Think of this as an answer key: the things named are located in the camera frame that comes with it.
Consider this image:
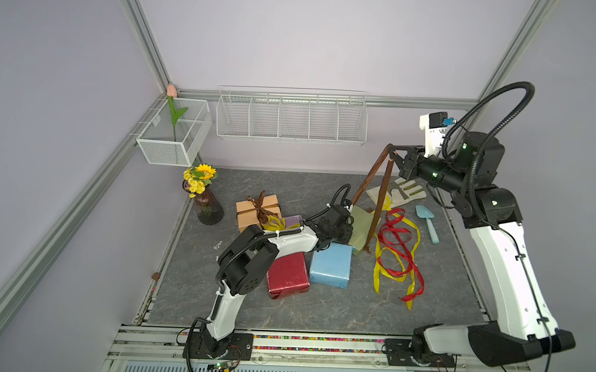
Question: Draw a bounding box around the blue gift box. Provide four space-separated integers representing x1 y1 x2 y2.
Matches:
309 243 353 289

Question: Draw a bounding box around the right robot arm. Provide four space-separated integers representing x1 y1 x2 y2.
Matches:
388 132 576 367

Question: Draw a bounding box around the artificial pink tulip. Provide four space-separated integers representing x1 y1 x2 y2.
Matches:
166 83 188 142

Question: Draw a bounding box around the light blue garden trowel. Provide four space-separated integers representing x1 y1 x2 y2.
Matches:
416 204 440 245

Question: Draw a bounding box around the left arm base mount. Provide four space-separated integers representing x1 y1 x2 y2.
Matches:
183 327 254 361

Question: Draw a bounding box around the green gift box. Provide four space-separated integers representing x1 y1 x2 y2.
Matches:
348 206 374 251

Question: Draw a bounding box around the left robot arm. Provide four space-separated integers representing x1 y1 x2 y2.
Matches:
200 201 353 347

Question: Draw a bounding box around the small white mesh basket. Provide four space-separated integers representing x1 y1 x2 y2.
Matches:
136 98 212 168

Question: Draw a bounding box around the purple gift box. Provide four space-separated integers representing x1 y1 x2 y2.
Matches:
283 215 303 230

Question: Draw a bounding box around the yellow ribbon of red box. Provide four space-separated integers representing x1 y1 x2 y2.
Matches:
370 194 424 312

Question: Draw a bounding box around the brown ribbon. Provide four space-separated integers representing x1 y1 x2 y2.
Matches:
352 144 395 252
247 190 279 226

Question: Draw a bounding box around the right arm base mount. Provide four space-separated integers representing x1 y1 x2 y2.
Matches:
381 324 457 368

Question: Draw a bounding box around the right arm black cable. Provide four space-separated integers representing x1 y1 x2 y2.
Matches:
428 76 568 372

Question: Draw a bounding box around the dark glass vase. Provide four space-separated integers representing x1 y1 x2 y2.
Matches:
182 180 224 225

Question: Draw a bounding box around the orange gift box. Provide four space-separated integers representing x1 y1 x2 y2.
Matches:
236 195 282 233

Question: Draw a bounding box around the red gift box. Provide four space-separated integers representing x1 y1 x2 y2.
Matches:
266 252 310 299

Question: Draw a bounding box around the yellow sunflower bouquet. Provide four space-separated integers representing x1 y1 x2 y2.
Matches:
182 163 219 198

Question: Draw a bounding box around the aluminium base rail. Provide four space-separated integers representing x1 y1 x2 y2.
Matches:
100 326 532 372

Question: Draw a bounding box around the long white wire basket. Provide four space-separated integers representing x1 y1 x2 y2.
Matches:
216 85 369 145

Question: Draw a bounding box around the white gardening glove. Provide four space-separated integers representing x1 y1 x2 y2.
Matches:
383 178 427 210

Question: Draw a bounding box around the brown ribbon on orange box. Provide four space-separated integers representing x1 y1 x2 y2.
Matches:
247 190 279 226

